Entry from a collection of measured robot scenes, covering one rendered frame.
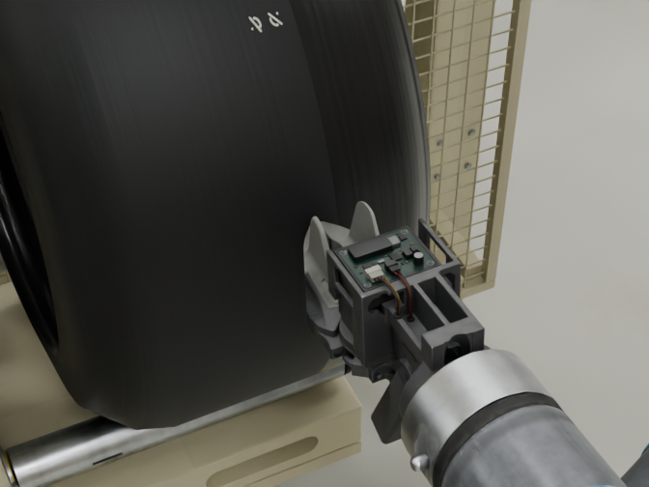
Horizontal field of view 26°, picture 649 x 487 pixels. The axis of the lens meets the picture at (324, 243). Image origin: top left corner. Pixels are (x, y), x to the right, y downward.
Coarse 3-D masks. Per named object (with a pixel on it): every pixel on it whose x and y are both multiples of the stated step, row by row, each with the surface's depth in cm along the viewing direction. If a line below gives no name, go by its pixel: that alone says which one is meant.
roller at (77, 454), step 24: (312, 384) 137; (240, 408) 134; (72, 432) 129; (96, 432) 130; (120, 432) 130; (144, 432) 131; (168, 432) 132; (24, 456) 128; (48, 456) 128; (72, 456) 129; (96, 456) 129; (120, 456) 131; (24, 480) 127; (48, 480) 128
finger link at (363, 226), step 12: (360, 204) 97; (360, 216) 98; (372, 216) 96; (324, 228) 102; (336, 228) 102; (360, 228) 98; (372, 228) 97; (336, 240) 101; (348, 240) 101; (360, 240) 99
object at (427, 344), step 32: (352, 256) 90; (384, 256) 90; (416, 256) 89; (448, 256) 90; (352, 288) 88; (384, 288) 87; (416, 288) 87; (448, 288) 87; (352, 320) 92; (384, 320) 89; (416, 320) 89; (448, 320) 88; (352, 352) 92; (384, 352) 91; (416, 352) 86; (448, 352) 87; (416, 384) 85
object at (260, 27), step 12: (276, 0) 98; (240, 12) 97; (252, 12) 97; (264, 12) 97; (276, 12) 98; (252, 24) 97; (264, 24) 97; (276, 24) 98; (252, 36) 97; (264, 36) 97; (276, 36) 98
